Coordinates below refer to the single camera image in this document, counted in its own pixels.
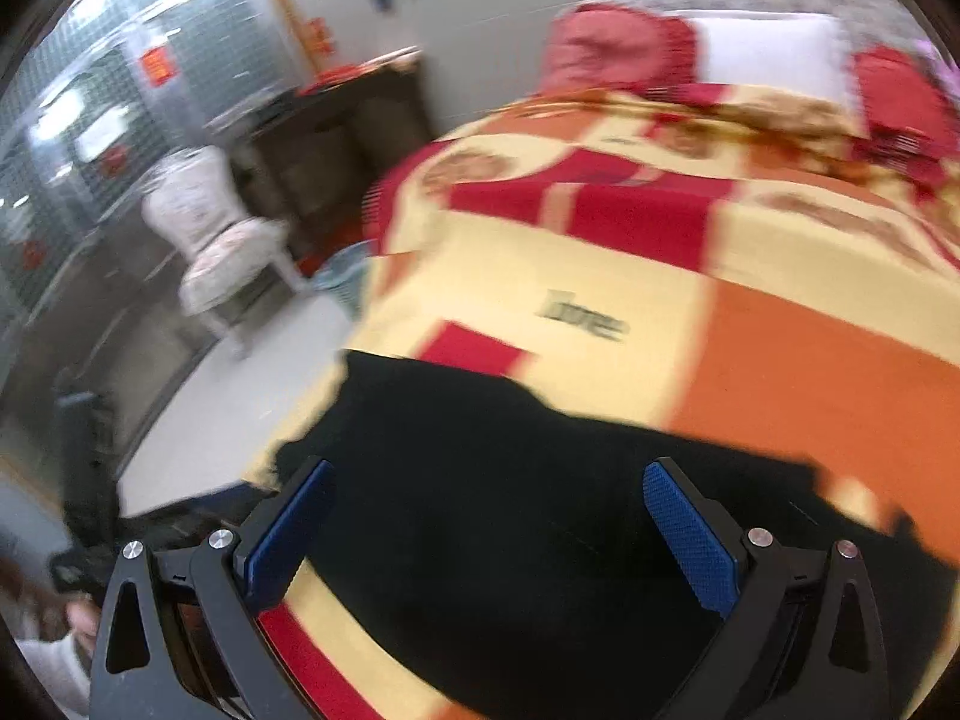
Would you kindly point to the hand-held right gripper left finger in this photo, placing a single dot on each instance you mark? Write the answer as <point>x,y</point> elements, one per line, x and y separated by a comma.
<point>289,540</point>

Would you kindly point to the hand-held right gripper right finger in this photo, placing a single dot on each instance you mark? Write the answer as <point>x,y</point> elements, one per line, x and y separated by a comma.
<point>690,540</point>

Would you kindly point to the black pants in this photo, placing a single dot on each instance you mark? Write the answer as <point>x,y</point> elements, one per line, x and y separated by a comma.
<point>487,502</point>

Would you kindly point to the person's left forearm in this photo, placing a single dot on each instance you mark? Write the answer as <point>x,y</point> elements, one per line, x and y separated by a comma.
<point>52,679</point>

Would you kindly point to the person's left hand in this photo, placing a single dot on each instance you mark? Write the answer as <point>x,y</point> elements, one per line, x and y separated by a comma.
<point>84,622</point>

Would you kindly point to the red orange printed blanket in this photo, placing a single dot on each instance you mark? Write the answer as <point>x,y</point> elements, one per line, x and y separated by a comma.
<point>787,390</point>

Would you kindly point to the teal plastic basket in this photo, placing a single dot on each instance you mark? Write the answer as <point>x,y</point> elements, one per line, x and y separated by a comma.
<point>345,281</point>

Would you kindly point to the white floral chair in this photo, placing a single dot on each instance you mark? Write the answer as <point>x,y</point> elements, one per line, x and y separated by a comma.
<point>202,225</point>

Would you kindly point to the red floor mat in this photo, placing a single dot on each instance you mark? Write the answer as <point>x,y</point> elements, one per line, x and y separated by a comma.
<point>322,255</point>

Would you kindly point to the grid window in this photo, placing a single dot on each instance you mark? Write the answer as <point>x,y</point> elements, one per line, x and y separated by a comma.
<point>75,165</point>

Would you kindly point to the dark wooden table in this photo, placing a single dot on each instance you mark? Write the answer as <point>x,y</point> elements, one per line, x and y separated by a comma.
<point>337,142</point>

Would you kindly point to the red paper window sticker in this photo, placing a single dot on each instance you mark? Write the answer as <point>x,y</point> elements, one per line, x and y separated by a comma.
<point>155,64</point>

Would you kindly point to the red decorations on table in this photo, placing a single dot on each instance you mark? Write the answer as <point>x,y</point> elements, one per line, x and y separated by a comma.
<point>334,79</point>

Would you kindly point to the red ruffled pillow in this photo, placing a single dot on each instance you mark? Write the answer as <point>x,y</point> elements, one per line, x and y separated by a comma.
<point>900,105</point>
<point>607,52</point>

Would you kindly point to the white pillow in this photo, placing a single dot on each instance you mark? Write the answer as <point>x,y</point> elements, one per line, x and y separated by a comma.
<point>765,56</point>

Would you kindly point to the cream cloth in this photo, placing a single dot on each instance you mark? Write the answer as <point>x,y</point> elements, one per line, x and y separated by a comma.
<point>390,58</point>

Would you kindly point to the pink printed quilt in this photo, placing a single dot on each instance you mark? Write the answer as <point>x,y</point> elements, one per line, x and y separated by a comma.
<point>937,64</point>

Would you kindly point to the red paper wall decoration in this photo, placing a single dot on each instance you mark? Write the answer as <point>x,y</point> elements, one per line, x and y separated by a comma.
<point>319,36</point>

